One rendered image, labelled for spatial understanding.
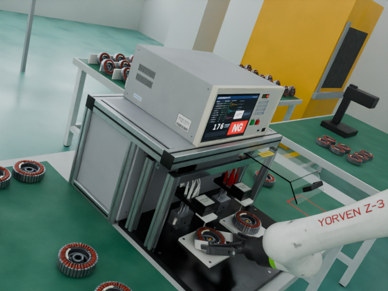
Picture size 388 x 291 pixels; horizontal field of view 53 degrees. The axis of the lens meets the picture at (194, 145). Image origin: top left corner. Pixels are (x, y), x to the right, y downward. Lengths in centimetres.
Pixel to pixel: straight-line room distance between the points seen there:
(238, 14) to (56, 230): 674
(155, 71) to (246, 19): 632
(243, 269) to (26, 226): 72
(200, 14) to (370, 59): 279
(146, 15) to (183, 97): 810
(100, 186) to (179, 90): 45
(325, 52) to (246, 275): 377
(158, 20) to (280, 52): 447
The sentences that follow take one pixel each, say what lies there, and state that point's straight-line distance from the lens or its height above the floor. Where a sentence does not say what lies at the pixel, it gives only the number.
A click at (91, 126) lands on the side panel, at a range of 143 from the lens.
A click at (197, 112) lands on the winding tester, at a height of 122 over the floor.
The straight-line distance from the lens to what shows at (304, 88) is 494.
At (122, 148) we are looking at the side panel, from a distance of 131.
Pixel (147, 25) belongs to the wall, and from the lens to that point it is 928.
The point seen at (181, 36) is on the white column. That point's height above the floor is 79.
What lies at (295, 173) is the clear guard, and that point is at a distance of 150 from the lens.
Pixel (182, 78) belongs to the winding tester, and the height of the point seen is 129.
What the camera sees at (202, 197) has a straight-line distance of 139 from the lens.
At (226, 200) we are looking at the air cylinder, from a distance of 163.
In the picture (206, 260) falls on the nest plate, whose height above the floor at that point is 78.
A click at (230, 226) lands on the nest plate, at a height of 78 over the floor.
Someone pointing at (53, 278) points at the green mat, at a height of 75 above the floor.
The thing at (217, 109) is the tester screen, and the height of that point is 125.
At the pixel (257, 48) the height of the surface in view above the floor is 99.
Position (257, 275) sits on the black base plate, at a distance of 142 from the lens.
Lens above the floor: 160
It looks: 23 degrees down
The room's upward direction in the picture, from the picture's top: 20 degrees clockwise
